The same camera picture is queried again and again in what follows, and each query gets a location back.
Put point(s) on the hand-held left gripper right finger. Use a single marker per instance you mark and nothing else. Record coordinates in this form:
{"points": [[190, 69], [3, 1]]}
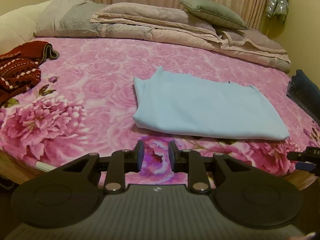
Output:
{"points": [[172, 156]]}

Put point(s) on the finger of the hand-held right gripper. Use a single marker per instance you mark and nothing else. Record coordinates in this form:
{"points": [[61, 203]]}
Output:
{"points": [[306, 166], [296, 155]]}

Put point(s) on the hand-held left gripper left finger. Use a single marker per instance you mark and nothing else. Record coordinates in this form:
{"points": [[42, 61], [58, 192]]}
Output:
{"points": [[140, 156]]}

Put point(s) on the light blue sweatshirt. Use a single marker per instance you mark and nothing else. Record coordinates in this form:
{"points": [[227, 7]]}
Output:
{"points": [[200, 105]]}

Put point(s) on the folded dark blue jeans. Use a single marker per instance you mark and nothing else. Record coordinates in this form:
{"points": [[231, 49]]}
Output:
{"points": [[305, 90]]}

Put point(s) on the pink floral blanket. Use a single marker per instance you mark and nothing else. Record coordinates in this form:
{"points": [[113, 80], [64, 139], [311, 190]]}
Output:
{"points": [[100, 80]]}

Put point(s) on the lilac quilt with pink border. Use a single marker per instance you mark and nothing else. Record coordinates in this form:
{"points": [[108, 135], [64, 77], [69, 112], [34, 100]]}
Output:
{"points": [[260, 42]]}

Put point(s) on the olive grey garment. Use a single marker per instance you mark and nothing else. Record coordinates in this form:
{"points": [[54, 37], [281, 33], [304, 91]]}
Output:
{"points": [[51, 52]]}

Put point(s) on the folded pink blanket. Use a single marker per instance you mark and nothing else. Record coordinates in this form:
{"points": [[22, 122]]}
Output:
{"points": [[150, 17]]}

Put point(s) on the red patterned knit sweater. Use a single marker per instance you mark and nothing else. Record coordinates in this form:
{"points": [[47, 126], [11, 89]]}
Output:
{"points": [[17, 75]]}

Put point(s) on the grey-green cushion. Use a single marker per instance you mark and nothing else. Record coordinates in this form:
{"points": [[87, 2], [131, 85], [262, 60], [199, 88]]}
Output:
{"points": [[212, 12]]}

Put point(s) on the silver puffer jacket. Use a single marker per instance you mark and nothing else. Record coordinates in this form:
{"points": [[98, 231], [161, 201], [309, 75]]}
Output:
{"points": [[276, 2]]}

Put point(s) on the folded beige quilt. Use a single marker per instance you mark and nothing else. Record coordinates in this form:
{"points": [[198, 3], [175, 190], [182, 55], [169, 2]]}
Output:
{"points": [[67, 20]]}

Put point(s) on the white padded headboard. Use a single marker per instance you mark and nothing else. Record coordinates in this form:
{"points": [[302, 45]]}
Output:
{"points": [[15, 27]]}

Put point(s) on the wooden bed frame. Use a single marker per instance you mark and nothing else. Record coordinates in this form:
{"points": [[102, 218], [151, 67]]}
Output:
{"points": [[15, 167]]}

